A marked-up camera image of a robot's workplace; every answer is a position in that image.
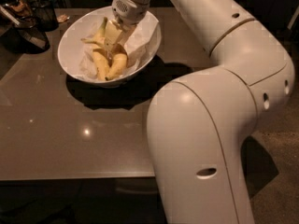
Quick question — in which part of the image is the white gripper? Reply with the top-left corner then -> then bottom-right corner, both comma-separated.
104,0 -> 148,52

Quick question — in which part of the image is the curved yellow banana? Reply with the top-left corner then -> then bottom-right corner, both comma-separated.
81,17 -> 128,61

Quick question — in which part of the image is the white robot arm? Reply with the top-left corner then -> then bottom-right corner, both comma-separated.
112,0 -> 295,224

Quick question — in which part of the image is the right yellow banana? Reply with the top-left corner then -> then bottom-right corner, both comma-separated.
106,53 -> 128,80

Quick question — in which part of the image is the left yellow banana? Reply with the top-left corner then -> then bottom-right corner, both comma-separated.
93,49 -> 110,81

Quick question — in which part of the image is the white bowl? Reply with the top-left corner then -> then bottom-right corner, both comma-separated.
58,7 -> 151,88

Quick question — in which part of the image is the white paper liner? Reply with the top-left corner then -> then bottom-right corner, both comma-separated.
79,12 -> 161,87

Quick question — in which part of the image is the small crumpled wrapper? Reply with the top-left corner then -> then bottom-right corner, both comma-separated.
57,14 -> 69,23

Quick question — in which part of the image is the black mesh cup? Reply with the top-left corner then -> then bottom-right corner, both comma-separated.
30,0 -> 59,32

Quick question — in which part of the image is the dark kitchen appliance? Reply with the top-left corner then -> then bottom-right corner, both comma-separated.
0,0 -> 50,54

